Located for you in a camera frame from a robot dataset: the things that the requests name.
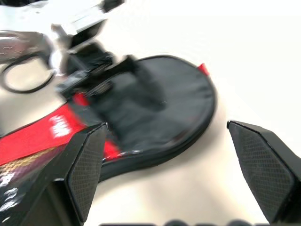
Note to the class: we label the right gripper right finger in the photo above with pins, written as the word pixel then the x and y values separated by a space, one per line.
pixel 265 169

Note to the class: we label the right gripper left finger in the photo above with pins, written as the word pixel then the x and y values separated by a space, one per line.
pixel 82 169

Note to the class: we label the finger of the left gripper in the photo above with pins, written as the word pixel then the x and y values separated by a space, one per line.
pixel 101 89
pixel 128 64

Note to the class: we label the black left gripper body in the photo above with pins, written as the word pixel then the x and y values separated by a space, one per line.
pixel 89 68

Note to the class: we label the black red paddle case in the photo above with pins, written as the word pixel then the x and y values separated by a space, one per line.
pixel 164 106

